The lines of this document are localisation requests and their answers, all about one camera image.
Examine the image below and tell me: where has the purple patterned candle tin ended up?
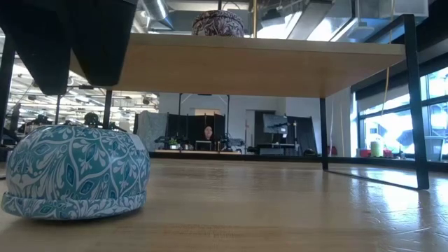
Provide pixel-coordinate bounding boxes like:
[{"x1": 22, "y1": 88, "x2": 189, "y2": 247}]
[{"x1": 191, "y1": 9, "x2": 246, "y2": 39}]

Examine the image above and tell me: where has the teal patterned candle tin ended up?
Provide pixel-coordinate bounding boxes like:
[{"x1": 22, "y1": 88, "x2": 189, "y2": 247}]
[{"x1": 1, "y1": 125, "x2": 152, "y2": 221}]

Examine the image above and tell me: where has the wooden riser shelf black frame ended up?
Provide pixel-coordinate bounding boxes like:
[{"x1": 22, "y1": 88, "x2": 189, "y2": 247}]
[{"x1": 0, "y1": 13, "x2": 431, "y2": 192}]

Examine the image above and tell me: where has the grey fabric panel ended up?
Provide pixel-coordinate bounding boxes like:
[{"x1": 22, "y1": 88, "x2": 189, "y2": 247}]
[{"x1": 134, "y1": 111, "x2": 169, "y2": 152}]

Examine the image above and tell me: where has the black curtain partition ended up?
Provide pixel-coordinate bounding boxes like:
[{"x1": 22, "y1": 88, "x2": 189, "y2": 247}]
[{"x1": 164, "y1": 112, "x2": 228, "y2": 151}]

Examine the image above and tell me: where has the black low desk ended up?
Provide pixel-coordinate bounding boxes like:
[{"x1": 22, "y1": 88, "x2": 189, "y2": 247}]
[{"x1": 246, "y1": 142, "x2": 298, "y2": 155}]

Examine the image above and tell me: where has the green cylinder container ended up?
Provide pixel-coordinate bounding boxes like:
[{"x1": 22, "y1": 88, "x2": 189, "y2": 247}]
[{"x1": 370, "y1": 139, "x2": 384, "y2": 158}]

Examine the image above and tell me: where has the black metal rig frame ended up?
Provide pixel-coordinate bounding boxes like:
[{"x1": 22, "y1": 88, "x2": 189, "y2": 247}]
[{"x1": 55, "y1": 85, "x2": 113, "y2": 126}]

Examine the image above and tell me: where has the wall monitor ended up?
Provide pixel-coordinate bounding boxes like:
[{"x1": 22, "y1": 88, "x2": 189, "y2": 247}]
[{"x1": 262, "y1": 113, "x2": 288, "y2": 134}]

